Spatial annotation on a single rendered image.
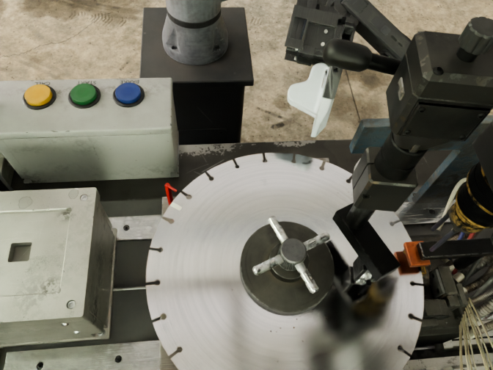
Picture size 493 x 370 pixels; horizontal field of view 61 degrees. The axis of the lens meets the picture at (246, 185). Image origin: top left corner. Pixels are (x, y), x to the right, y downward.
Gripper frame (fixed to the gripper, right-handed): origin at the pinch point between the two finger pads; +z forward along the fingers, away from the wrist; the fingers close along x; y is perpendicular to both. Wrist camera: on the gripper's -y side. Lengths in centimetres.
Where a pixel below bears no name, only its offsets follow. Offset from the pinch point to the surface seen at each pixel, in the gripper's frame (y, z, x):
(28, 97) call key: 45.0, 5.0, -6.5
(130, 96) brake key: 30.1, 1.0, -9.2
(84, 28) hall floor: 113, -36, -143
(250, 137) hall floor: 20, -2, -121
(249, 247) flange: 5.3, 16.3, 7.4
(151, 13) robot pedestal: 43, -22, -44
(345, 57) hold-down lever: 1.2, -2.8, 25.4
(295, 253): 0.2, 14.8, 11.7
